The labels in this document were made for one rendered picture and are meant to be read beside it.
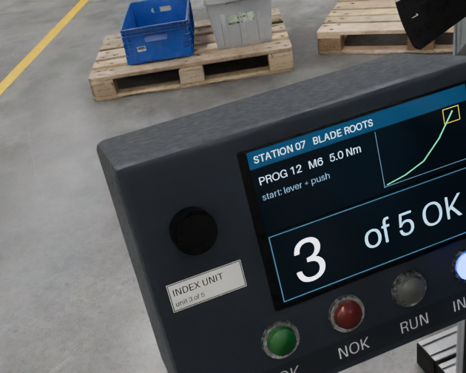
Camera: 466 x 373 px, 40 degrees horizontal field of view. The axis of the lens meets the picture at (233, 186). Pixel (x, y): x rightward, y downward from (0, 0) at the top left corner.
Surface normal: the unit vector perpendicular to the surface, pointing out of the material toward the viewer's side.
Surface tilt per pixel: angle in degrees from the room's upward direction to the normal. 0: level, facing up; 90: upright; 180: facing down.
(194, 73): 90
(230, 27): 95
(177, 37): 90
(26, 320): 0
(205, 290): 75
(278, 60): 90
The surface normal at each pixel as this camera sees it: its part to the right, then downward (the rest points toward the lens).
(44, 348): -0.15, -0.84
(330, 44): -0.34, 0.55
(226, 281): 0.30, 0.21
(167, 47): 0.04, 0.52
